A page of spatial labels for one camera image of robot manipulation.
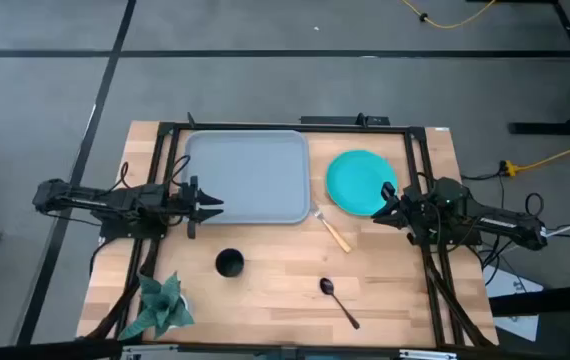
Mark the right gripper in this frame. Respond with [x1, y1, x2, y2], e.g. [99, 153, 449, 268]
[370, 181, 434, 236]

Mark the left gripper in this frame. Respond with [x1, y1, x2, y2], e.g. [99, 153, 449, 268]
[167, 174, 225, 240]

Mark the teal round plate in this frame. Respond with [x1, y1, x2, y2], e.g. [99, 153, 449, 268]
[325, 149, 399, 218]

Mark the dark teal cup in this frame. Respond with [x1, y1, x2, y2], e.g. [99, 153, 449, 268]
[214, 247, 246, 279]

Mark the fork with wooden handle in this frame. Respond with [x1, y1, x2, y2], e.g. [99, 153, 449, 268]
[310, 199, 354, 255]

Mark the black spoon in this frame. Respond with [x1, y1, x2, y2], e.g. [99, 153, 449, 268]
[318, 277, 361, 331]

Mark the grey plastic tray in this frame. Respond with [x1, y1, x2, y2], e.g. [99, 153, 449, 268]
[180, 129, 312, 225]

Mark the green potted plant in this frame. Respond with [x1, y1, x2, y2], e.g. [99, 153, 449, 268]
[117, 271, 197, 343]

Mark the white box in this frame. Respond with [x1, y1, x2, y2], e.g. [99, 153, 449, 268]
[483, 264, 545, 342]

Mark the black beam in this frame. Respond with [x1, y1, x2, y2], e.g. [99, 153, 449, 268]
[489, 282, 570, 317]
[0, 338, 124, 360]

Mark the black bracket bar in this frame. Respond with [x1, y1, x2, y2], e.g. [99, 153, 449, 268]
[299, 112, 391, 127]

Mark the black aluminium table frame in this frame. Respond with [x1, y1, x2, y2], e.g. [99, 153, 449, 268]
[77, 112, 499, 351]

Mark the black workbench frame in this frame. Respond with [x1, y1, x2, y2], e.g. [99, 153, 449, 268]
[467, 0, 570, 136]

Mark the yellow extension cord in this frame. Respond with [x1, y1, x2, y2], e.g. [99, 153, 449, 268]
[502, 135, 570, 179]

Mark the yellow cable with black ball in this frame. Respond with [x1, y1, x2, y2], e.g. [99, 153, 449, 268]
[398, 0, 497, 30]

